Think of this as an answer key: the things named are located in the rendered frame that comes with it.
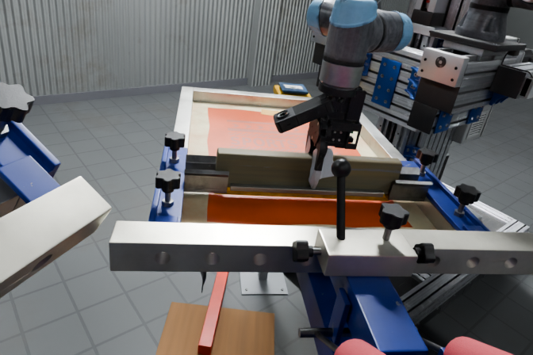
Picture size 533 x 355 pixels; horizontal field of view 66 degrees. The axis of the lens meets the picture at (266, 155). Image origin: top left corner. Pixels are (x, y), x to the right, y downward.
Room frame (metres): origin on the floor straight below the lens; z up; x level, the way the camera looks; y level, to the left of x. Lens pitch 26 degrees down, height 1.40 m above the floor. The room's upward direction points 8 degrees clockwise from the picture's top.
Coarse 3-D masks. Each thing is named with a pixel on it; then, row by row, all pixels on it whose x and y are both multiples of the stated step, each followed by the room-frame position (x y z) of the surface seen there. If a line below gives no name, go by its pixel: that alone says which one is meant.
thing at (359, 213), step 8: (344, 152) 1.02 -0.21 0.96; (352, 152) 1.02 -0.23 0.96; (312, 200) 0.74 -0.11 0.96; (320, 200) 0.75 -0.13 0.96; (328, 200) 0.75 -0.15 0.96; (352, 200) 0.76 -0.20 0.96; (360, 200) 0.77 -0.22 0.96; (368, 200) 0.77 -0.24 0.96; (376, 200) 0.78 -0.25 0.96; (392, 200) 0.79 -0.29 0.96; (312, 208) 0.71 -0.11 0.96; (320, 208) 0.71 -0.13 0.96; (328, 208) 0.72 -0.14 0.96; (352, 208) 0.73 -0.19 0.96; (360, 208) 0.74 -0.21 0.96; (368, 208) 0.74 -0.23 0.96; (376, 208) 0.75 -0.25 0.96; (320, 216) 0.68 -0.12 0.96; (328, 216) 0.69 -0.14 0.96; (352, 216) 0.70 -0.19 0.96; (360, 216) 0.71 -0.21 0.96; (368, 216) 0.71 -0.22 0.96; (376, 216) 0.71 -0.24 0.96; (328, 224) 0.66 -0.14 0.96; (352, 224) 0.67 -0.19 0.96; (360, 224) 0.68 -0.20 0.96; (368, 224) 0.68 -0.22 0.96; (376, 224) 0.69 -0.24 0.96; (408, 224) 0.70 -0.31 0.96
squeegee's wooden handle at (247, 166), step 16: (224, 160) 0.69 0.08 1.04; (240, 160) 0.70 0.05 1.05; (256, 160) 0.71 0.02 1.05; (272, 160) 0.71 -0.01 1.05; (288, 160) 0.72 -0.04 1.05; (304, 160) 0.72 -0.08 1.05; (352, 160) 0.75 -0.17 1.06; (368, 160) 0.76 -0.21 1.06; (384, 160) 0.77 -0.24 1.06; (240, 176) 0.70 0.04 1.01; (256, 176) 0.71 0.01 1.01; (272, 176) 0.71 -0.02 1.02; (288, 176) 0.72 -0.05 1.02; (304, 176) 0.72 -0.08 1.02; (352, 176) 0.74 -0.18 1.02; (368, 176) 0.75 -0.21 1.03; (384, 176) 0.76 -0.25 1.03; (384, 192) 0.76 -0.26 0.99
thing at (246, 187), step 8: (232, 184) 0.69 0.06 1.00; (240, 184) 0.70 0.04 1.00; (248, 184) 0.70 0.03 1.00; (264, 192) 0.70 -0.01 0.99; (272, 192) 0.70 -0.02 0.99; (280, 192) 0.70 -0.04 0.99; (288, 192) 0.71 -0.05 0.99; (296, 192) 0.71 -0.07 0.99; (304, 192) 0.71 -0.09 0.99; (312, 192) 0.72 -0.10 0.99; (320, 192) 0.72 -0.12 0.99; (328, 192) 0.72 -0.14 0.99; (352, 192) 0.73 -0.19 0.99; (360, 192) 0.74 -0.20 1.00; (368, 192) 0.74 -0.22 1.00; (376, 192) 0.75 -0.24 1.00
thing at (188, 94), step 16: (192, 96) 1.20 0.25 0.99; (208, 96) 1.26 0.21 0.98; (224, 96) 1.27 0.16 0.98; (240, 96) 1.28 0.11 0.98; (256, 96) 1.29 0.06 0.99; (272, 96) 1.31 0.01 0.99; (288, 96) 1.34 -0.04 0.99; (176, 128) 0.93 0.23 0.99; (368, 128) 1.13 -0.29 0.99; (368, 144) 1.09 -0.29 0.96; (384, 144) 1.03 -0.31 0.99; (400, 160) 0.94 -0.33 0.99; (432, 208) 0.73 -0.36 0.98; (448, 224) 0.67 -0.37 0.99
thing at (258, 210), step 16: (208, 112) 1.17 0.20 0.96; (224, 112) 1.19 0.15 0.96; (240, 112) 1.21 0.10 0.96; (256, 112) 1.23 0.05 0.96; (224, 128) 1.06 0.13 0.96; (208, 144) 0.94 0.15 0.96; (224, 144) 0.96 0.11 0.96; (208, 208) 0.66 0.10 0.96; (224, 208) 0.66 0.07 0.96; (240, 208) 0.67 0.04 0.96; (256, 208) 0.68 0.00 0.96; (272, 208) 0.69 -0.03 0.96; (288, 208) 0.70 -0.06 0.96; (304, 208) 0.71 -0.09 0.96; (256, 224) 0.63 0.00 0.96; (272, 224) 0.63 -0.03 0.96; (288, 224) 0.64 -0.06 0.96
